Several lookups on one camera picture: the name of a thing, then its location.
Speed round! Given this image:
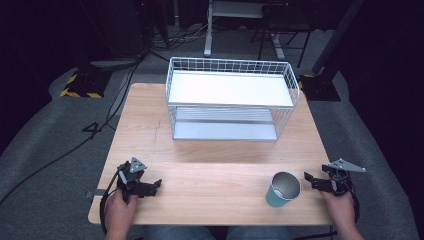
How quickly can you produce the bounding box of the white wire shelf rack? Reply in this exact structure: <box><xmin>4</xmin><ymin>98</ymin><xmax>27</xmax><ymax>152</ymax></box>
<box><xmin>165</xmin><ymin>56</ymin><xmax>301</xmax><ymax>143</ymax></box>

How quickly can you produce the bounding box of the person's left leg in jeans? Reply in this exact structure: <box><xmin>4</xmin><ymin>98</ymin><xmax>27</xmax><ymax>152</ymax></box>
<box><xmin>143</xmin><ymin>225</ymin><xmax>217</xmax><ymax>240</ymax></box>

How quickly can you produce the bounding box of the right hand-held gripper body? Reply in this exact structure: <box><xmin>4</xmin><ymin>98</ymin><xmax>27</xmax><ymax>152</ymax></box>
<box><xmin>320</xmin><ymin>158</ymin><xmax>367</xmax><ymax>197</ymax></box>

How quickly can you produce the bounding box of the teal metal cup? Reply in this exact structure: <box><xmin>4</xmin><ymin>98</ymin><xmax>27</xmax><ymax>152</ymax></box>
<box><xmin>264</xmin><ymin>171</ymin><xmax>302</xmax><ymax>209</ymax></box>

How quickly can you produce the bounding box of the person's leg in jeans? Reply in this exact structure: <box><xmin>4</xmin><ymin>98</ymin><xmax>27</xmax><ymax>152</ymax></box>
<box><xmin>143</xmin><ymin>225</ymin><xmax>217</xmax><ymax>240</ymax></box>
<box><xmin>226</xmin><ymin>225</ymin><xmax>295</xmax><ymax>240</ymax></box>

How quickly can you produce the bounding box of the bundle of floor cables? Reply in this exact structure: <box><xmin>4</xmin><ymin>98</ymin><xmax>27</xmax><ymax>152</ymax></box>
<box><xmin>146</xmin><ymin>19</ymin><xmax>214</xmax><ymax>54</ymax></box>

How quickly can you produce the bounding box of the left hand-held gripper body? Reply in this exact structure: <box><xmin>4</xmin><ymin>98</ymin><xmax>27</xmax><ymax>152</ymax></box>
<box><xmin>116</xmin><ymin>156</ymin><xmax>158</xmax><ymax>203</ymax></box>

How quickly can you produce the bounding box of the right hand-held gripper black cable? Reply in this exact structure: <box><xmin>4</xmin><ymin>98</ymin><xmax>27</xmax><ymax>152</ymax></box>
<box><xmin>346</xmin><ymin>184</ymin><xmax>362</xmax><ymax>225</ymax></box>

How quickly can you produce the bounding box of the long black floor cable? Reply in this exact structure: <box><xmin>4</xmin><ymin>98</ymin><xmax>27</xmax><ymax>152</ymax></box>
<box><xmin>0</xmin><ymin>56</ymin><xmax>145</xmax><ymax>206</ymax></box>

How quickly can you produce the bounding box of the hand-held gripper black cable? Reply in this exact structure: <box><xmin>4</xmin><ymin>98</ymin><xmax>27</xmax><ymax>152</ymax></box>
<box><xmin>346</xmin><ymin>184</ymin><xmax>362</xmax><ymax>225</ymax></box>
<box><xmin>99</xmin><ymin>169</ymin><xmax>122</xmax><ymax>236</ymax></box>

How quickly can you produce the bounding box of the white desk frame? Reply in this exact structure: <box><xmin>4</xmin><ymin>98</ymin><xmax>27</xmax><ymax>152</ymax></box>
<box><xmin>203</xmin><ymin>0</ymin><xmax>287</xmax><ymax>62</ymax></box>

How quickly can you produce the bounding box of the black metal chair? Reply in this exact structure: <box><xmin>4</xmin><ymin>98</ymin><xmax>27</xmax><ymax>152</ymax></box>
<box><xmin>249</xmin><ymin>2</ymin><xmax>316</xmax><ymax>69</ymax></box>

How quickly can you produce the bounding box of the left hand-held gripper black cable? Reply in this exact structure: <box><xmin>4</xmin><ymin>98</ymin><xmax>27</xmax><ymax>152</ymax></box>
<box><xmin>99</xmin><ymin>169</ymin><xmax>122</xmax><ymax>236</ymax></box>

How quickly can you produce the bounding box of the person's right leg in jeans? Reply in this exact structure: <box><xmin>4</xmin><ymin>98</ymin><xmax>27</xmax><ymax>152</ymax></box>
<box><xmin>226</xmin><ymin>225</ymin><xmax>295</xmax><ymax>240</ymax></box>

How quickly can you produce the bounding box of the black yellow striped stand base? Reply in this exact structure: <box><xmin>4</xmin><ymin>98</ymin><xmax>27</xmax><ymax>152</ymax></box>
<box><xmin>59</xmin><ymin>67</ymin><xmax>114</xmax><ymax>100</ymax></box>

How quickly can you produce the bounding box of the grey tape strip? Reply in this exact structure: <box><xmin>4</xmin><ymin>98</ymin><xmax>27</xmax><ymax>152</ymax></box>
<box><xmin>85</xmin><ymin>188</ymin><xmax>108</xmax><ymax>200</ymax></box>

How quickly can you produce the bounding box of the person's left hand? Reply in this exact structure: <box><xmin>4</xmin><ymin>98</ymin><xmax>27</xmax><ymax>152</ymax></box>
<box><xmin>104</xmin><ymin>190</ymin><xmax>140</xmax><ymax>240</ymax></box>

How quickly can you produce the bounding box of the person's right hand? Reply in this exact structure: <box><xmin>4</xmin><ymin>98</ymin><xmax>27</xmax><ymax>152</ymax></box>
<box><xmin>319</xmin><ymin>190</ymin><xmax>356</xmax><ymax>232</ymax></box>

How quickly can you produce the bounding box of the black slanted stand pole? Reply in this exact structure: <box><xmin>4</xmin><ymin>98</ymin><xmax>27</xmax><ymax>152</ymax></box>
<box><xmin>311</xmin><ymin>0</ymin><xmax>366</xmax><ymax>76</ymax></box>

